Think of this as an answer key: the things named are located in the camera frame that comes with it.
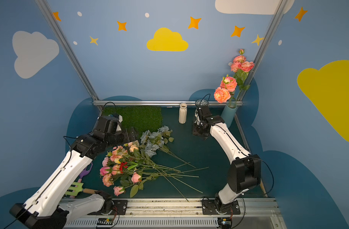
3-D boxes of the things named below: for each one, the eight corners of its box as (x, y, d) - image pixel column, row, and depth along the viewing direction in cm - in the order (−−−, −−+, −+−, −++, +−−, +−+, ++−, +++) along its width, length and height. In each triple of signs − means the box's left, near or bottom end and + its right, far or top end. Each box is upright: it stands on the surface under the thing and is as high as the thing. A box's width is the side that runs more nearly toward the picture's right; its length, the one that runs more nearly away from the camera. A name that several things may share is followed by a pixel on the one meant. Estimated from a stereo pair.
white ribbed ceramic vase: (179, 123, 112) (179, 109, 100) (178, 117, 117) (179, 103, 104) (185, 123, 113) (187, 110, 100) (185, 117, 117) (186, 103, 104)
